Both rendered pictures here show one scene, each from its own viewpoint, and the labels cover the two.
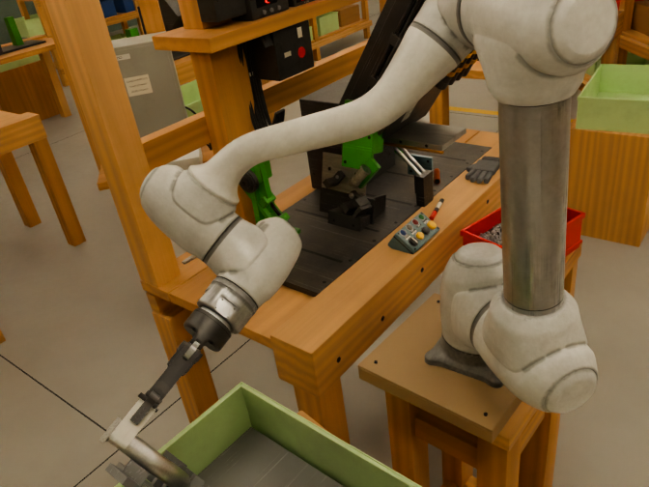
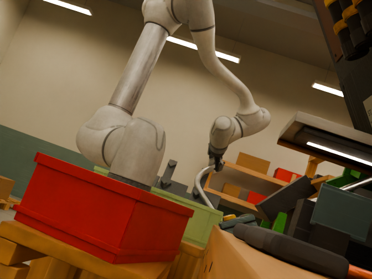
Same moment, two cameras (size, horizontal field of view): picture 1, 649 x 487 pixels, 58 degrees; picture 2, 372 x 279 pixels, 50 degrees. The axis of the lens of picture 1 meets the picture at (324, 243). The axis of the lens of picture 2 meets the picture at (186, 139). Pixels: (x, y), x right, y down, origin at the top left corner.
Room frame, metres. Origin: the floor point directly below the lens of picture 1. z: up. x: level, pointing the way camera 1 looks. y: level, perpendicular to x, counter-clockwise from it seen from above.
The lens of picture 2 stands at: (2.20, -1.00, 0.91)
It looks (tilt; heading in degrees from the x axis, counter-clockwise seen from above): 9 degrees up; 144
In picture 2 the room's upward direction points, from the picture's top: 20 degrees clockwise
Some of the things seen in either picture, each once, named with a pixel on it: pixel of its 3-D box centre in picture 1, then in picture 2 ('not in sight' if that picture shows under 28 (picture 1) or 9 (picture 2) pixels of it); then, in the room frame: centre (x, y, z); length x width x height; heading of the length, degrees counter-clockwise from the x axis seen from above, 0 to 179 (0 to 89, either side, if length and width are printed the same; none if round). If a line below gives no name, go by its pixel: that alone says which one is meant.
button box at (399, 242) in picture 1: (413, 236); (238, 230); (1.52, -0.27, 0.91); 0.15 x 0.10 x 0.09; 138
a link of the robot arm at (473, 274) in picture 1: (480, 295); (139, 149); (1.00, -0.32, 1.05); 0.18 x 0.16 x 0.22; 14
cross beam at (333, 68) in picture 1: (276, 94); not in sight; (2.11, 0.09, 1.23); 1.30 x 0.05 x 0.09; 138
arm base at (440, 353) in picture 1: (479, 336); (126, 187); (1.03, -0.32, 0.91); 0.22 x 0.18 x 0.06; 142
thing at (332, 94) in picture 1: (350, 133); not in sight; (2.03, -0.15, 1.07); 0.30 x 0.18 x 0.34; 138
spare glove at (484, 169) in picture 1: (482, 169); (289, 249); (1.91, -0.60, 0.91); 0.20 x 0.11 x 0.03; 145
